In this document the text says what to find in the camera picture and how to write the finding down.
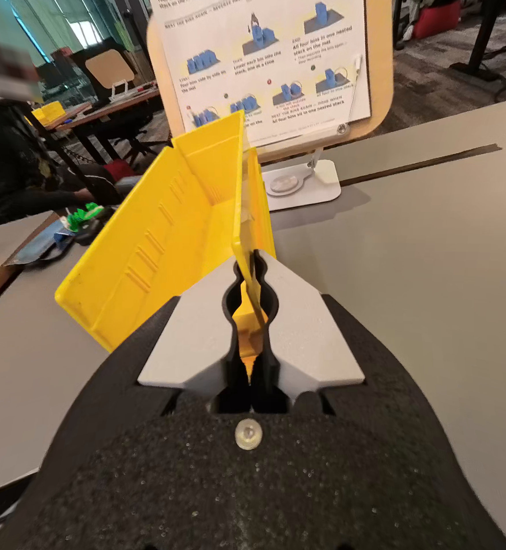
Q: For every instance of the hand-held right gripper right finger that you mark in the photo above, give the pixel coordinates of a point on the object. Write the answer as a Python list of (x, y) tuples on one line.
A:
[(317, 343)]

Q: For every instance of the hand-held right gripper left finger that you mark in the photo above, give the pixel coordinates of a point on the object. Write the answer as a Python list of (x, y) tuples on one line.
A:
[(184, 343)]

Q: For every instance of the dark grey pouch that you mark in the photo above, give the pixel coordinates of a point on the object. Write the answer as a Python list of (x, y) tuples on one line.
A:
[(42, 245)]

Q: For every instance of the dark rounded object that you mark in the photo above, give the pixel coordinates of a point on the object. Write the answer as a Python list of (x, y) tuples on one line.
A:
[(89, 234)]

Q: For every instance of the brown background table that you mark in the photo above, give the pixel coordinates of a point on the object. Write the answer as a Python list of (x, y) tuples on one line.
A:
[(119, 101)]

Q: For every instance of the grey desk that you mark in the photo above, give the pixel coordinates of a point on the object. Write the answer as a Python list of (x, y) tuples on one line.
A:
[(3, 245), (407, 279), (407, 141)]

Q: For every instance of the red bag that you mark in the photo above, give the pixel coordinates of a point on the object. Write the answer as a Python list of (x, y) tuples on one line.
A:
[(119, 171)]

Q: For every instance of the instruction sheet on wooden stand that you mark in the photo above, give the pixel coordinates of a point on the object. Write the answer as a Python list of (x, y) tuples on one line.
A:
[(380, 86)]

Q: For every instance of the printed instruction sheet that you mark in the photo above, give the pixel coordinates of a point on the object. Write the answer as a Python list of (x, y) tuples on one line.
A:
[(278, 86)]

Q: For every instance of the small green objects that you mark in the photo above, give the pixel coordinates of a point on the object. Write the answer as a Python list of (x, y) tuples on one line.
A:
[(83, 215)]

